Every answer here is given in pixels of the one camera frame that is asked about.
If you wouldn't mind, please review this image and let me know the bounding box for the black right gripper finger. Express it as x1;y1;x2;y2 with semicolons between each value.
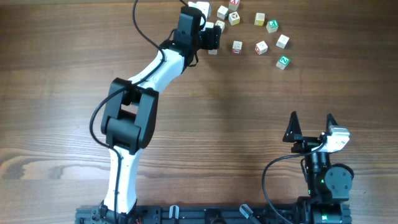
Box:
282;111;303;142
326;113;338;134

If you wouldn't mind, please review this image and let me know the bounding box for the red I wooden block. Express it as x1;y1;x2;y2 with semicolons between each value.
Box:
208;49;218;55

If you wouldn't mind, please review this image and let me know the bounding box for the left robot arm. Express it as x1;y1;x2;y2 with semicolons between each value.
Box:
97;1;221;223

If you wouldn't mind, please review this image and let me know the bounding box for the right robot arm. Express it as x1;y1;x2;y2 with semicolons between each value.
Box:
282;111;354;224

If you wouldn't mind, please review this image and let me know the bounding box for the green Z wooden block left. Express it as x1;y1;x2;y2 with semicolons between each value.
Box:
205;22;214;29

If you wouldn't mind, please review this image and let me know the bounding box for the blue wooden block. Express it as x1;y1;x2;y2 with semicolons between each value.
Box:
215;20;225;32

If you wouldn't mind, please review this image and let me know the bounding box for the green edged wooden block top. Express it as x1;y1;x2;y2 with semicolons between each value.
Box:
217;6;229;20

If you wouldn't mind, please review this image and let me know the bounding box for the yellow animal wooden block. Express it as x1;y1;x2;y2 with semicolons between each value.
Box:
228;12;240;26

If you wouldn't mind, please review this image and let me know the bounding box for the red X wooden block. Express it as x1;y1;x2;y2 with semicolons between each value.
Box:
228;0;240;11

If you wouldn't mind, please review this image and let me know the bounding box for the yellow wooden block right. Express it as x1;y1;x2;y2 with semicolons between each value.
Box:
254;12;266;26

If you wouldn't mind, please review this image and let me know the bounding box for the green E wooden block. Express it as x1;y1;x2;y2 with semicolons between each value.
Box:
266;20;279;33

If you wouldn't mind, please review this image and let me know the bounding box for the plain wooden block right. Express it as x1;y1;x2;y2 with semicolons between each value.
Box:
276;34;289;49

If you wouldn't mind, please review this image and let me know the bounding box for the green Z block right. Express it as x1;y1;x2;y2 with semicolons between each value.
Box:
276;55;290;70

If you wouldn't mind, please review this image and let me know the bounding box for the left black camera cable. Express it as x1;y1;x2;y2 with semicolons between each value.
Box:
89;0;175;224

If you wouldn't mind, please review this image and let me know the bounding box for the black camera cable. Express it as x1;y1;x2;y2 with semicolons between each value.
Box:
261;141;329;224
89;0;175;224

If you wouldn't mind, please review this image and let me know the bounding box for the right black camera cable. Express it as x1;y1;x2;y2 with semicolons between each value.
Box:
261;141;329;224

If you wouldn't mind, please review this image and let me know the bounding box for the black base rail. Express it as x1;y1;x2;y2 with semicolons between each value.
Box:
75;203;353;224

